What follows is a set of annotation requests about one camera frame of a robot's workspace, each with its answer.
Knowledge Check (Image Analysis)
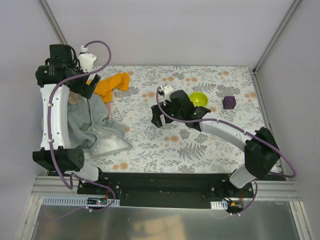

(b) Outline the green bowl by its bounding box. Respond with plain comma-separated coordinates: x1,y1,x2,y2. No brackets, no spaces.
189,91,209,107

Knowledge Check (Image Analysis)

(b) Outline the pink cloth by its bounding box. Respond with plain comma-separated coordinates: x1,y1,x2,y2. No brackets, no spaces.
104,102,111,120

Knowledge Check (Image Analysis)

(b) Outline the floral table mat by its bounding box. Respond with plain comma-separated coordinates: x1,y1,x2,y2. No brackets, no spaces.
85,65,264,173

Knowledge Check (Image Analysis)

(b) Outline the orange cloth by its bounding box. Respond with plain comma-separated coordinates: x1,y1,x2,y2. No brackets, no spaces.
93,72,131,104

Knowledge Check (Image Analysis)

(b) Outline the right slotted cable duct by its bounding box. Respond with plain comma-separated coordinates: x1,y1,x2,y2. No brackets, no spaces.
210,201,228,210

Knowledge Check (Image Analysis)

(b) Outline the left slotted cable duct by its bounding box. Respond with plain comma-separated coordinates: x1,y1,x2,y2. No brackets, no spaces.
42,196,121,208

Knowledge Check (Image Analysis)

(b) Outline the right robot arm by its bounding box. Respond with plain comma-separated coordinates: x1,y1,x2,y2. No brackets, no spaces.
151,86,281,189

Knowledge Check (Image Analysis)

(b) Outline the grey cloth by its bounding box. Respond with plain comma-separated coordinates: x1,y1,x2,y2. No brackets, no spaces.
65,94,133,160

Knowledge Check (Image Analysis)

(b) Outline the right aluminium corner post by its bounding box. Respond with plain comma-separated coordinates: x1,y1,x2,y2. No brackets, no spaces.
252,0,303,76

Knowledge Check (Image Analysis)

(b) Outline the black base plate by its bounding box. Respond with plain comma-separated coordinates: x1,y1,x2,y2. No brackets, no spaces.
77,172,254,209

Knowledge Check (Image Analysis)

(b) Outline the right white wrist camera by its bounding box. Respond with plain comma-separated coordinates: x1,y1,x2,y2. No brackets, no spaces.
158,85,175,102

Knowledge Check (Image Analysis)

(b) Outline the aluminium corner post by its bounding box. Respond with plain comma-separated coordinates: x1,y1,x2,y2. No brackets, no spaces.
252,0,303,76
37,0,81,73

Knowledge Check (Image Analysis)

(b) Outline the left aluminium corner post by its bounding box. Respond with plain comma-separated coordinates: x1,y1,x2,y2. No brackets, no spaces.
37,0,81,73

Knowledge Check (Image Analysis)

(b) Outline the slotted cable duct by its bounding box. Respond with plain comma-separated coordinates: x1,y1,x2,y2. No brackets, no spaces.
210,201,228,210
42,196,121,208

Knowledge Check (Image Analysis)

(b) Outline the right aluminium side rail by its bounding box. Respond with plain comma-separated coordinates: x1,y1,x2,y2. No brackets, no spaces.
251,72,285,171

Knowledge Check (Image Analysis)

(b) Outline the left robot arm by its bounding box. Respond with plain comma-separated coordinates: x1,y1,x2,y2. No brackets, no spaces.
32,44,100,182

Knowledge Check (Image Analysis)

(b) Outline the purple cube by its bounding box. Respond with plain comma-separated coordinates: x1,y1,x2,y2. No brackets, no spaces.
222,96,237,110

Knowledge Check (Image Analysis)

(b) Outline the beige cloth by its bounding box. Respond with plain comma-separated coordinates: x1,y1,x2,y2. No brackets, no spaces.
67,91,79,105

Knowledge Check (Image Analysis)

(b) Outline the aluminium front rail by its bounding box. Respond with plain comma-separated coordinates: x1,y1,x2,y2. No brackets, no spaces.
31,176,302,202

